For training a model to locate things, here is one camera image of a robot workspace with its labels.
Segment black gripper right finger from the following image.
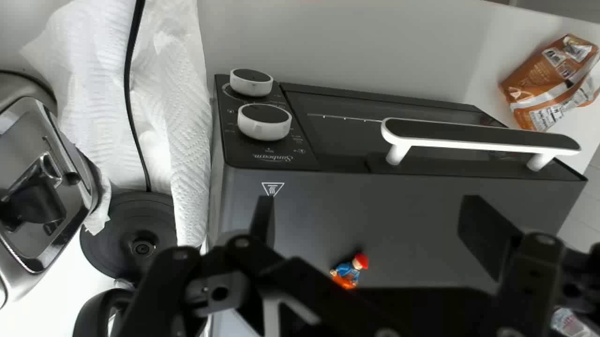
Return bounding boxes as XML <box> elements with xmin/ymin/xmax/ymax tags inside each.
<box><xmin>457</xmin><ymin>195</ymin><xmax>564</xmax><ymax>337</ymax></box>

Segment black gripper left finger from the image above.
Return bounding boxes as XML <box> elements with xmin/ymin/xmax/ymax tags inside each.
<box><xmin>225</xmin><ymin>196</ymin><xmax>289</xmax><ymax>294</ymax></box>

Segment black toaster oven microwave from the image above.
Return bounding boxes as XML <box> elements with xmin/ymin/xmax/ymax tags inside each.
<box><xmin>208</xmin><ymin>75</ymin><xmax>587</xmax><ymax>288</ymax></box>

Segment orange snack packet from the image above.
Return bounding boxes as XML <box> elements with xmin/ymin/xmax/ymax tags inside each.
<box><xmin>499</xmin><ymin>34</ymin><xmax>600</xmax><ymax>131</ymax></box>

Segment small toy figure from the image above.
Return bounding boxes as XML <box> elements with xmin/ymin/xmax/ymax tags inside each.
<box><xmin>330</xmin><ymin>253</ymin><xmax>369</xmax><ymax>290</ymax></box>

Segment stainless steel toaster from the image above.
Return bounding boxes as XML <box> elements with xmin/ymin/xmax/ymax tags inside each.
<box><xmin>0</xmin><ymin>71</ymin><xmax>101</xmax><ymax>309</ymax></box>

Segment white paper towel sheet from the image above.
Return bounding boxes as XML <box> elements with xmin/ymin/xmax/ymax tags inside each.
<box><xmin>21</xmin><ymin>0</ymin><xmax>212</xmax><ymax>245</ymax></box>

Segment black power cable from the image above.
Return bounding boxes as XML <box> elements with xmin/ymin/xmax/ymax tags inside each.
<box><xmin>122</xmin><ymin>0</ymin><xmax>154</xmax><ymax>195</ymax></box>

